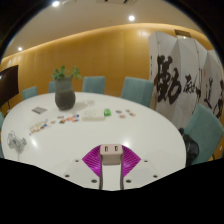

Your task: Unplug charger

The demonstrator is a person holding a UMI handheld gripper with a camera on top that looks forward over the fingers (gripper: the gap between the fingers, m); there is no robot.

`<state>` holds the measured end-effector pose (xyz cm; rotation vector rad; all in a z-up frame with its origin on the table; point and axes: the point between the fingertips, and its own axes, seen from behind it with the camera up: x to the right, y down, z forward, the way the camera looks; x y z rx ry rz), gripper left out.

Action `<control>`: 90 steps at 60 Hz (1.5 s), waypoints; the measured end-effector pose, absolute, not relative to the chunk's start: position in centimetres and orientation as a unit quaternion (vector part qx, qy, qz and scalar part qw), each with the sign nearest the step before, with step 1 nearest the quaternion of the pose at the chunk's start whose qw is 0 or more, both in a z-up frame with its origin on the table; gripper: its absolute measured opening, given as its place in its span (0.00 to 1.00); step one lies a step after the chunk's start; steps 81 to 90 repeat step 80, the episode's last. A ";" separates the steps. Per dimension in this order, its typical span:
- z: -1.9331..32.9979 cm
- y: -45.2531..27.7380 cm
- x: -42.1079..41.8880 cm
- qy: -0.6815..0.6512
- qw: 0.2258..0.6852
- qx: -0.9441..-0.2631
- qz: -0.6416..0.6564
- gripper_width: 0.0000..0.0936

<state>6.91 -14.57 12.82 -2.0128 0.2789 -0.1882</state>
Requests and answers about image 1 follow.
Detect small pale pink charger block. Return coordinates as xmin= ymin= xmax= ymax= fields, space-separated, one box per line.
xmin=99 ymin=143 xmax=124 ymax=167

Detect black bag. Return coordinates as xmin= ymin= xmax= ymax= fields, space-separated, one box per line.
xmin=179 ymin=127 xmax=201 ymax=166

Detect grey card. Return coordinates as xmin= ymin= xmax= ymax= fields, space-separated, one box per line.
xmin=31 ymin=106 xmax=49 ymax=115

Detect round ceiling lights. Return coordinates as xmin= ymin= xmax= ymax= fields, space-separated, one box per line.
xmin=16 ymin=0 xmax=137 ymax=53

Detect flat white box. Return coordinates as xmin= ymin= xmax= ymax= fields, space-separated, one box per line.
xmin=81 ymin=109 xmax=107 ymax=122

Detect green plant in grey pot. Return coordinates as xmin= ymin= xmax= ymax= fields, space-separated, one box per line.
xmin=51 ymin=65 xmax=83 ymax=112

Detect bundled white cable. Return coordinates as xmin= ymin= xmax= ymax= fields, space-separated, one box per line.
xmin=6 ymin=130 xmax=29 ymax=155

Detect small colourful stickers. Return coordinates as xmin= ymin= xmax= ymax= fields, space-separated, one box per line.
xmin=114 ymin=108 xmax=137 ymax=120
xmin=27 ymin=113 xmax=81 ymax=135

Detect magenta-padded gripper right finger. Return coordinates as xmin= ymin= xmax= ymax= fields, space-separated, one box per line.
xmin=119 ymin=145 xmax=162 ymax=191

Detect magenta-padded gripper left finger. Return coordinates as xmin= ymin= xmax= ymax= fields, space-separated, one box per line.
xmin=62 ymin=145 xmax=104 ymax=191

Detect white folding screen with calligraphy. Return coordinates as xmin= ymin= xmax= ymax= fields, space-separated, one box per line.
xmin=147 ymin=30 xmax=224 ymax=130

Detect teal chairs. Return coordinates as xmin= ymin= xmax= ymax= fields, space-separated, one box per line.
xmin=0 ymin=75 xmax=224 ymax=166

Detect black wall television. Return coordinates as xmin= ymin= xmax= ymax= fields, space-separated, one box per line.
xmin=0 ymin=64 xmax=20 ymax=108

